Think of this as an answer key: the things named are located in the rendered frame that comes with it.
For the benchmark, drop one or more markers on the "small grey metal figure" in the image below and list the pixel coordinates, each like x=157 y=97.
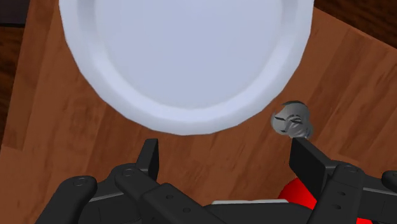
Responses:
x=291 y=120

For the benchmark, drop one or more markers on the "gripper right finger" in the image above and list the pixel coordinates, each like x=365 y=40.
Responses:
x=341 y=192

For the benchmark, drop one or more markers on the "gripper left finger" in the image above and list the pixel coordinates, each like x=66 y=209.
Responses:
x=130 y=192

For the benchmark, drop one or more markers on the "red round object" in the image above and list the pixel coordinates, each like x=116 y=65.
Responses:
x=296 y=194

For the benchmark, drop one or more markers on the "white round plate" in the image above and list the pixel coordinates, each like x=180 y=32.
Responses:
x=189 y=56

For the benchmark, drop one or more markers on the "brown wooden table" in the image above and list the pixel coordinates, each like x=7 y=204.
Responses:
x=77 y=139

